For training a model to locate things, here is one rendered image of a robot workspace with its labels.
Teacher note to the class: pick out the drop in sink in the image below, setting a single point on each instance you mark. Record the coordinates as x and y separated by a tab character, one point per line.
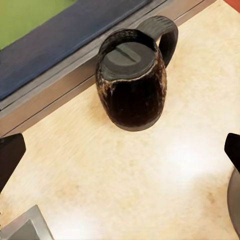
28	226

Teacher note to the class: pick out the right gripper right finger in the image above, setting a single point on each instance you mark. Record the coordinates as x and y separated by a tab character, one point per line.
232	149

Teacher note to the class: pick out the countertop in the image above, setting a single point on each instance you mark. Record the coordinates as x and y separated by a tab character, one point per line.
92	180

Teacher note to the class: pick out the electric kettle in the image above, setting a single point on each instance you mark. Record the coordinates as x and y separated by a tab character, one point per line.
131	76

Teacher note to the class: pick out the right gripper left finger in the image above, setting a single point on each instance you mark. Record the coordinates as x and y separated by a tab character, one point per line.
12	149

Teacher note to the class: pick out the fixed window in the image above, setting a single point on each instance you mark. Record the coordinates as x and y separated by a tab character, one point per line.
49	49

